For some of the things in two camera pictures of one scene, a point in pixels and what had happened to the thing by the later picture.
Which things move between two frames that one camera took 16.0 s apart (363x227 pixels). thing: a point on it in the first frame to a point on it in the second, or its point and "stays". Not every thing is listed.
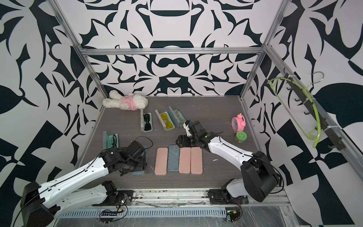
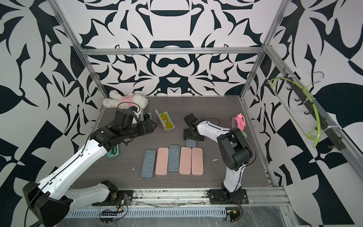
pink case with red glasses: (161, 161) stays
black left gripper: (142, 163) to (150, 128)
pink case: (196, 161) stays
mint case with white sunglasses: (173, 158) stays
